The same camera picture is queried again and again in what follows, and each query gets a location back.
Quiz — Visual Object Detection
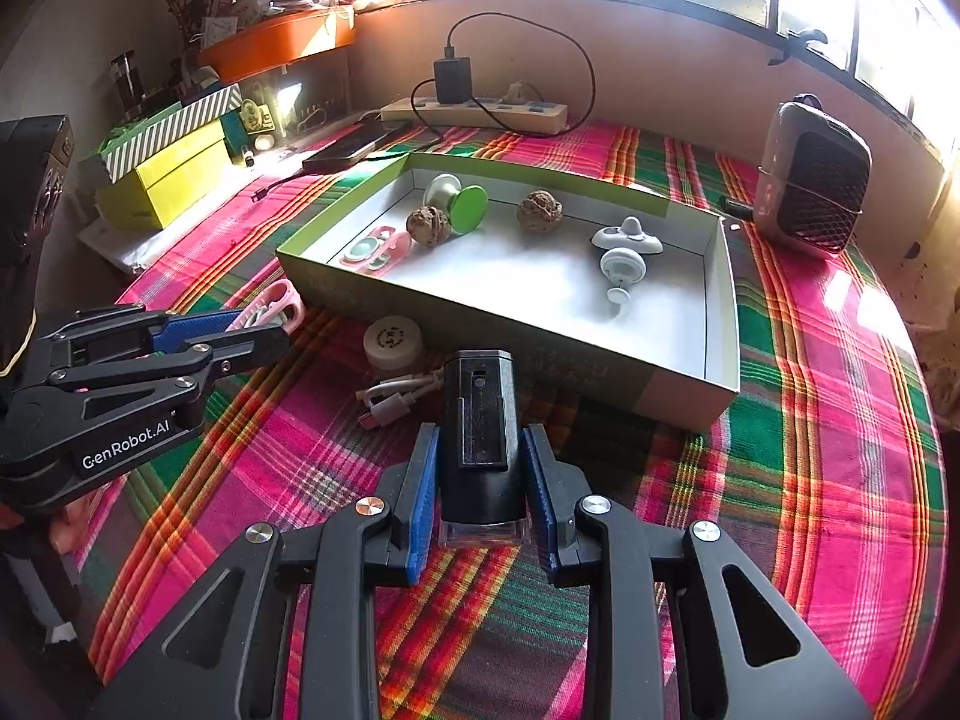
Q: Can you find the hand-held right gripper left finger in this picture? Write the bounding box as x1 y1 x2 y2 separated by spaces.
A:
90 423 441 720

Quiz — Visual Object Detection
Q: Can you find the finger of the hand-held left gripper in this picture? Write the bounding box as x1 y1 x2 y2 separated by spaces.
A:
43 325 292 430
47 303 250 362

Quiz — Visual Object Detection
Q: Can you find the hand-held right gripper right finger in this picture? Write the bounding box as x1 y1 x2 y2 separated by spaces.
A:
523 423 872 720

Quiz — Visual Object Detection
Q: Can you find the pink hair clip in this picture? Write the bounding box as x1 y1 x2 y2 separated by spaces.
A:
225 278 305 332
338 228 413 275

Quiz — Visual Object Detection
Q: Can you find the black bike light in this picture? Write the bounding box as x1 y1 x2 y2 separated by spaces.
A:
436 348 524 551

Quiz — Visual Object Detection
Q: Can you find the green and white cardboard box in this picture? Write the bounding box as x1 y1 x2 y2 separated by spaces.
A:
275 151 740 433

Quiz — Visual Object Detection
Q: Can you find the brown walnut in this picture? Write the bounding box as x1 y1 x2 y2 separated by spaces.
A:
405 205 453 248
516 189 564 236

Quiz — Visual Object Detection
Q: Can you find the white mushroom-shaped toy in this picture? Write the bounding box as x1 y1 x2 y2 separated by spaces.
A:
598 245 648 320

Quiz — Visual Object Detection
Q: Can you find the person's left hand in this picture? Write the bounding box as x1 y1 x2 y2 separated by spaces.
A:
49 499 99 553

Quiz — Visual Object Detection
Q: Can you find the white round container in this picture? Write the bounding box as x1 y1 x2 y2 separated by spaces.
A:
363 314 425 371

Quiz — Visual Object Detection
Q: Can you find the yellow box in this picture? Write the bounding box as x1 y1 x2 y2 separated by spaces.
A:
97 120 230 230

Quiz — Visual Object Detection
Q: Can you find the green striped box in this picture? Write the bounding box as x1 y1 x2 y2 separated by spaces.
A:
100 82 243 183

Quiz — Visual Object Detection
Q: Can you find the black speaker box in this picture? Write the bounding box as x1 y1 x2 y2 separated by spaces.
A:
0 114 77 377

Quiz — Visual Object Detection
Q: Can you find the black phone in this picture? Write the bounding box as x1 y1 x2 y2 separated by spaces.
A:
301 119 392 174

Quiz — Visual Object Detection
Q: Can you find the glass jar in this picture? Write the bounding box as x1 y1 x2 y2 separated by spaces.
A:
109 51 145 121

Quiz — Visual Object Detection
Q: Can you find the green and white suction toy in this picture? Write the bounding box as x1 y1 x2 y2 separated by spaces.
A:
423 173 489 234

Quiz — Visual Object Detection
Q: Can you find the white spinning top toy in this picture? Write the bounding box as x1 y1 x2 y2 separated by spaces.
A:
589 215 665 257

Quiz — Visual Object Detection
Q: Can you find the plaid blanket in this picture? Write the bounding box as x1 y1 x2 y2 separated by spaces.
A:
79 120 950 720

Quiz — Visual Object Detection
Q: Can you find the orange planter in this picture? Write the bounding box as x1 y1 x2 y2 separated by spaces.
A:
196 5 358 84

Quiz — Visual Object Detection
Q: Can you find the beige power strip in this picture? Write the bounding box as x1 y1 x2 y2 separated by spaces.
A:
380 95 569 135

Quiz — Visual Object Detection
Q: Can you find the black charger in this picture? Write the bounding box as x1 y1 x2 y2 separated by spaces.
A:
433 55 474 105

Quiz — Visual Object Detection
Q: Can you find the small pink heater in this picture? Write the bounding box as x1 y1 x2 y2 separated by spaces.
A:
751 93 875 260

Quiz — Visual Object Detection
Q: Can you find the white coiled cable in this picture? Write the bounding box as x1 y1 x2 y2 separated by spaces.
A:
354 367 448 433

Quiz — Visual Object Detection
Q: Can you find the black charger cable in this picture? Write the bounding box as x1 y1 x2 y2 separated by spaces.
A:
408 12 598 138

